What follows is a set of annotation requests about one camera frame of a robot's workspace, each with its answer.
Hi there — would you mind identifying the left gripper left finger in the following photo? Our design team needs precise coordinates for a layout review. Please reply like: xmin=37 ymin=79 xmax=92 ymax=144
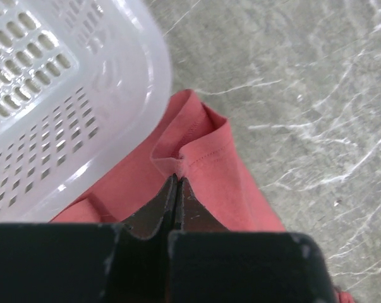
xmin=0 ymin=175 xmax=178 ymax=302

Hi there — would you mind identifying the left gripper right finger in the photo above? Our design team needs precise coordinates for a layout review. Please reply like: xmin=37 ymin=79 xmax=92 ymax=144
xmin=167 ymin=179 xmax=337 ymax=302

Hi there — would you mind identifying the red t shirt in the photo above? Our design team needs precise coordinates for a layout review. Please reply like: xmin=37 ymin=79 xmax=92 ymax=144
xmin=51 ymin=89 xmax=355 ymax=303

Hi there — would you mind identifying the white plastic laundry basket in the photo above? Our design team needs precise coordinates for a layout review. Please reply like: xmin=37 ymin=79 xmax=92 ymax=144
xmin=0 ymin=1 xmax=172 ymax=222

